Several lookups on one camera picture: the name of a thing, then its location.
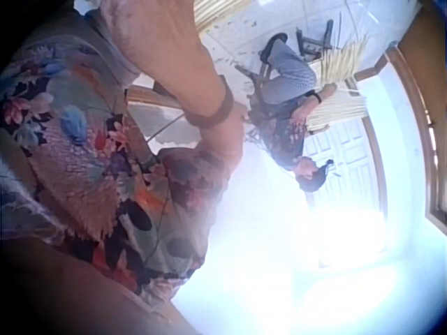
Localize dark wrist band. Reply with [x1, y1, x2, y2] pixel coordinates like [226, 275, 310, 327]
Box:
[184, 77, 235, 129]

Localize wooden plank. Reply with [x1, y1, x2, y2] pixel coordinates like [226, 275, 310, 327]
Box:
[126, 85, 188, 110]

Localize person's right hand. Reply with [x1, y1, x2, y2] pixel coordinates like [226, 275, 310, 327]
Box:
[197, 103, 245, 165]

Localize wooden door frame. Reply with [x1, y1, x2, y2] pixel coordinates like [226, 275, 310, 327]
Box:
[352, 0, 447, 230]

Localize woven bamboo strip mat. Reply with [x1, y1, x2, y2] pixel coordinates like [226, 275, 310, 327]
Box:
[305, 33, 372, 135]

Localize thin bamboo strip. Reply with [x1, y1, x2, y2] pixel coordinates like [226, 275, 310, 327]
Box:
[145, 112, 188, 143]

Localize white panelled door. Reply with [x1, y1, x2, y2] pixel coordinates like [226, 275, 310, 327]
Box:
[305, 117, 385, 219]

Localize pile of bamboo strips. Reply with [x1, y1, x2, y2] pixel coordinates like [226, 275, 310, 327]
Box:
[193, 0, 258, 27]

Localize small dark wooden stool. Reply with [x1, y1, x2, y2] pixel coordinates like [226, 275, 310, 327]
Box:
[295, 19, 335, 60]

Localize dark wooden chair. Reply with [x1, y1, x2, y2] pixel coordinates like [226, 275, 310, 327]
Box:
[234, 52, 280, 116]

